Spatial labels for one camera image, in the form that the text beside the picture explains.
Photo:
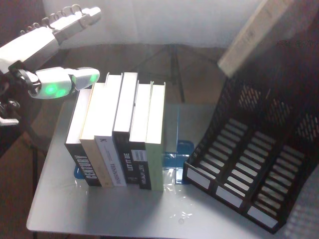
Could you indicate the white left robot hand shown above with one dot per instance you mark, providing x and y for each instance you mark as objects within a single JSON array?
[{"x": 35, "y": 47}]

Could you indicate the tan hardcover book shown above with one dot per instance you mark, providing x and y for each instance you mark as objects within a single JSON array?
[{"x": 254, "y": 35}]

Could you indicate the cream spine book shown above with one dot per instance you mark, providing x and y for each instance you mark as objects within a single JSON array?
[{"x": 93, "y": 112}]

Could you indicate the black Let It Be book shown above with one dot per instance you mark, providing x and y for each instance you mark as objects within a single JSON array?
[{"x": 125, "y": 102}]

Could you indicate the black book with white label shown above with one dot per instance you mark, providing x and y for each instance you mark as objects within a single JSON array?
[{"x": 139, "y": 114}]

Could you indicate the blue bookend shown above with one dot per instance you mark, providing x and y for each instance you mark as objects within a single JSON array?
[
  {"x": 78, "y": 174},
  {"x": 184, "y": 147}
]

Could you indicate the light green book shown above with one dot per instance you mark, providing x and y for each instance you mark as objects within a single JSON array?
[{"x": 155, "y": 114}]

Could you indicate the black tripod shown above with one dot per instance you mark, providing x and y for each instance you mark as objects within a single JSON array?
[{"x": 174, "y": 64}]

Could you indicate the black three-slot file rack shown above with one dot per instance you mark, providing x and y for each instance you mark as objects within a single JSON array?
[{"x": 249, "y": 161}]

